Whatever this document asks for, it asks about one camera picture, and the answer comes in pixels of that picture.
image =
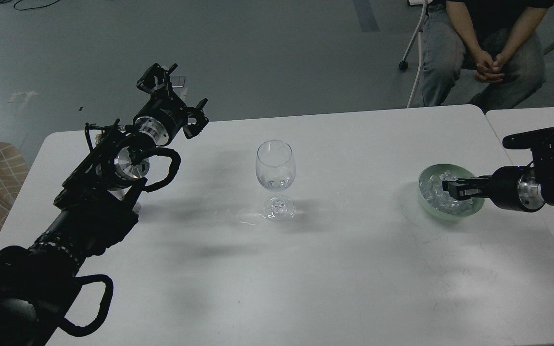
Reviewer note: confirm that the seated person in black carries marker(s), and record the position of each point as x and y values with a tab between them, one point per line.
497	39

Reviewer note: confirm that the green bowl of ice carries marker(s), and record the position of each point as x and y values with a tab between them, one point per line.
438	202

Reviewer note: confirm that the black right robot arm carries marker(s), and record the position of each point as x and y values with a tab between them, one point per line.
541	144

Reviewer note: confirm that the white metal chair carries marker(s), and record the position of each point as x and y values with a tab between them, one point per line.
416	38

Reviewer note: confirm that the steel double jigger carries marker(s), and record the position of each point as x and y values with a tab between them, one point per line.
136	208

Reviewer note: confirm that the clear wine glass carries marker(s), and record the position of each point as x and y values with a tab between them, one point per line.
275	170

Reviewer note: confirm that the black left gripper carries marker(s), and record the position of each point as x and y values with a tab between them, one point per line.
165	114

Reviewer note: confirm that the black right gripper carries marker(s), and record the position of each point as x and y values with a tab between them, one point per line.
509	188

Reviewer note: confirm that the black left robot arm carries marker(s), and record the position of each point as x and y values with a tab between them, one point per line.
40	290

